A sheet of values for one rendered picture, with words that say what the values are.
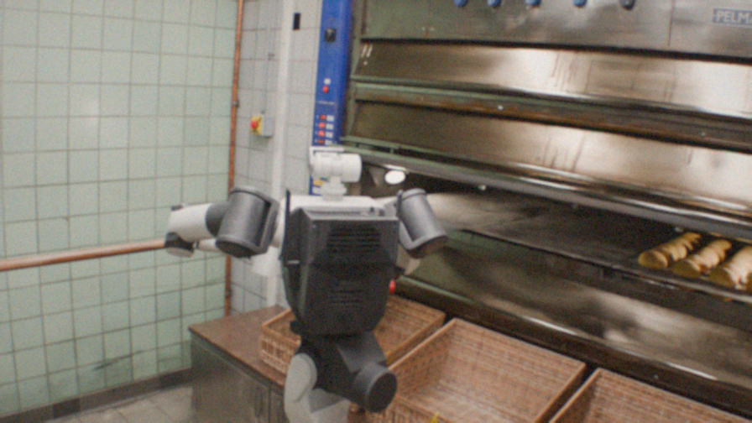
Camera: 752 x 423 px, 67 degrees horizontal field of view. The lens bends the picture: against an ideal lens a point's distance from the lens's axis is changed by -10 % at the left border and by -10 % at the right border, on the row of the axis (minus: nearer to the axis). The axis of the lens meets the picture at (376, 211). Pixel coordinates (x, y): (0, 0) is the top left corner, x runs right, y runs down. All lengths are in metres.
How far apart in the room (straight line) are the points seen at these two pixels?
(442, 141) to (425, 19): 0.49
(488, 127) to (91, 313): 2.07
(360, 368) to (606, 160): 1.04
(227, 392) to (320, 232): 1.53
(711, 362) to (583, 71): 1.00
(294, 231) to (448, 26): 1.24
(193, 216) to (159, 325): 1.90
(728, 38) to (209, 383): 2.41
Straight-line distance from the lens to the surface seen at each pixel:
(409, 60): 2.52
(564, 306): 2.20
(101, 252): 1.79
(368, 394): 1.49
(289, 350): 2.41
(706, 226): 1.83
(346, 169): 1.51
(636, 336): 2.11
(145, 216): 3.22
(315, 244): 1.35
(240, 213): 1.45
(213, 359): 2.79
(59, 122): 2.97
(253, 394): 2.60
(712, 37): 2.00
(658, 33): 2.05
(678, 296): 2.04
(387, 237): 1.39
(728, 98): 1.95
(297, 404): 1.67
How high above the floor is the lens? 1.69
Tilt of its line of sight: 11 degrees down
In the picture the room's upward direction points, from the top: 5 degrees clockwise
